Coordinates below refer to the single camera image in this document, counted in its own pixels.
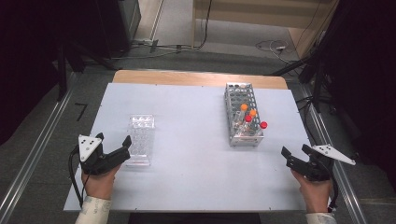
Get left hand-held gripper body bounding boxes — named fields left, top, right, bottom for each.
left=78, top=134, right=131, bottom=175

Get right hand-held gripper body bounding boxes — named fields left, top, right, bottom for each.
left=289, top=144, right=357, bottom=182

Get clear plastic tube rack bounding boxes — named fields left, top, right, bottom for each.
left=125, top=114, right=156, bottom=167

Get orange-capped test tube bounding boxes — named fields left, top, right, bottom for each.
left=244, top=108, right=258, bottom=127
left=236, top=103, right=249, bottom=125

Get perforated metal tube rack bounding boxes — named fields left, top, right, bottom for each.
left=223, top=82, right=265, bottom=147

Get person's left hand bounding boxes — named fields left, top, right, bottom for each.
left=81, top=165, right=120, bottom=201

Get person's right hand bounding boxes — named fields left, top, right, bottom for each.
left=291, top=171, right=332, bottom=214

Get black metal stand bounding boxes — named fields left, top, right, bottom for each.
left=54, top=40, right=120, bottom=102
left=270, top=52, right=331, bottom=114

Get dark curtain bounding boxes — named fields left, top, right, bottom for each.
left=323, top=0, right=396, bottom=183
left=0, top=0, right=106, bottom=147

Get dark cabinet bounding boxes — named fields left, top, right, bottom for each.
left=96, top=0, right=142, bottom=60

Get light wooden furniture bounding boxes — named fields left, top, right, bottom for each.
left=191, top=0, right=340, bottom=60

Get left hand-held gripper cable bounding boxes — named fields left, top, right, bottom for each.
left=68, top=145, right=92, bottom=208

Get hand-held gripper cable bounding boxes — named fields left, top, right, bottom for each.
left=68, top=145, right=92, bottom=208
left=323, top=161, right=340, bottom=213

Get right hand-held gripper cable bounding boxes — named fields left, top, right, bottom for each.
left=323, top=161, right=340, bottom=213

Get black floor cables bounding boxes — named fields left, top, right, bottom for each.
left=295, top=95, right=328, bottom=147

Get aluminium floor rail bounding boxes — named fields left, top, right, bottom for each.
left=0, top=71, right=78, bottom=223
left=298, top=83, right=369, bottom=224

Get grey floor cable bundle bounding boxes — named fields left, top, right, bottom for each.
left=111, top=37, right=200, bottom=61

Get white coiled cable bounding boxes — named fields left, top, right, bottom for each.
left=255, top=39, right=297, bottom=63

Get black hanging cable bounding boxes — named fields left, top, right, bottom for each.
left=198, top=0, right=214, bottom=49

